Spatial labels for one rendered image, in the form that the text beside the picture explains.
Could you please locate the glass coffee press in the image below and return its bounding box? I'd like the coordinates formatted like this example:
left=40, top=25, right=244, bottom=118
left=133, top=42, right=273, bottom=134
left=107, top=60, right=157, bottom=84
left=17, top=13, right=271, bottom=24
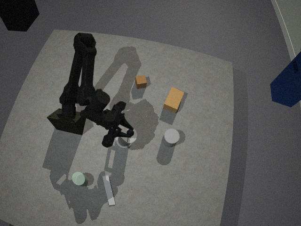
left=115, top=126, right=137, bottom=149

